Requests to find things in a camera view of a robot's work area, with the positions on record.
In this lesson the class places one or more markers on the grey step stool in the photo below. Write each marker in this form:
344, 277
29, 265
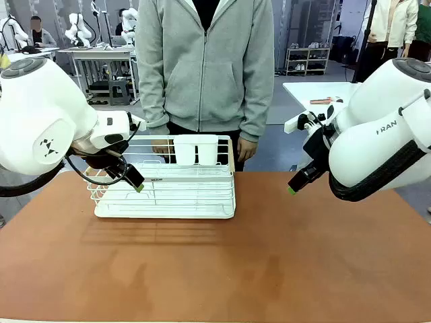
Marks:
118, 92

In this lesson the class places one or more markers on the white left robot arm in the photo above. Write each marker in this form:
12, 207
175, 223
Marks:
40, 111

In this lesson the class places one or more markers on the person's left hand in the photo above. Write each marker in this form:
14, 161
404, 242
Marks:
247, 149

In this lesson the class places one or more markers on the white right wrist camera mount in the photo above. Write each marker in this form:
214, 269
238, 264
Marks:
293, 124

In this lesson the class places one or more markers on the person's right forearm grey sleeve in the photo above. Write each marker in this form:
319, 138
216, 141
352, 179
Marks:
151, 101

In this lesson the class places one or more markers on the large white table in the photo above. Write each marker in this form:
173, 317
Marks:
320, 90

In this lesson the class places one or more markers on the red hand tool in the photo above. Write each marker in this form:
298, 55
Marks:
321, 100

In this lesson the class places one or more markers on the person in white jacket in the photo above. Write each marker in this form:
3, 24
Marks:
394, 23

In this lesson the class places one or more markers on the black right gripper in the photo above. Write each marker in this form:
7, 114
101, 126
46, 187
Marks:
318, 148

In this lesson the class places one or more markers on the person in grey hoodie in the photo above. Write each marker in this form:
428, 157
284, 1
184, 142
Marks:
202, 67

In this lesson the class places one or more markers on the person's right hand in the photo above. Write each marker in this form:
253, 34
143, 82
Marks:
162, 146

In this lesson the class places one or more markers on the white plastic cutlery holder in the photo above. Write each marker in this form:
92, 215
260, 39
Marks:
195, 149

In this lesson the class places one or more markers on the yellow patterned cloth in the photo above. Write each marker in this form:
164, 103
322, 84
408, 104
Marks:
4, 61

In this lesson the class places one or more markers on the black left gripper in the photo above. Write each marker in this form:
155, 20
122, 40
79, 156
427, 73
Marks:
111, 163

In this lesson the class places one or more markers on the person's left forearm grey sleeve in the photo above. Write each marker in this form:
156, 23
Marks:
257, 107

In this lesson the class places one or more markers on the seated person in grey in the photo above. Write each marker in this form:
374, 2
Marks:
42, 37

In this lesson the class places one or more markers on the black tripod pole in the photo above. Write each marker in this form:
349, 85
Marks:
365, 40

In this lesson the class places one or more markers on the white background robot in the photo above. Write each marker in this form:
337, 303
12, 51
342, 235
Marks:
79, 30
129, 23
13, 32

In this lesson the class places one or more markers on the white background workbench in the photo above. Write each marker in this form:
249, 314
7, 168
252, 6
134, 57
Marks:
97, 52

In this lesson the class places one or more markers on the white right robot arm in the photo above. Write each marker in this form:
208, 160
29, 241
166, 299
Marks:
373, 101

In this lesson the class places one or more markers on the person in green top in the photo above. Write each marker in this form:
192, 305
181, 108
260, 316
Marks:
423, 27

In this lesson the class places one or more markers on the wooden shoe shelf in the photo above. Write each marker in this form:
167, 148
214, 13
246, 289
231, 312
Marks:
308, 62

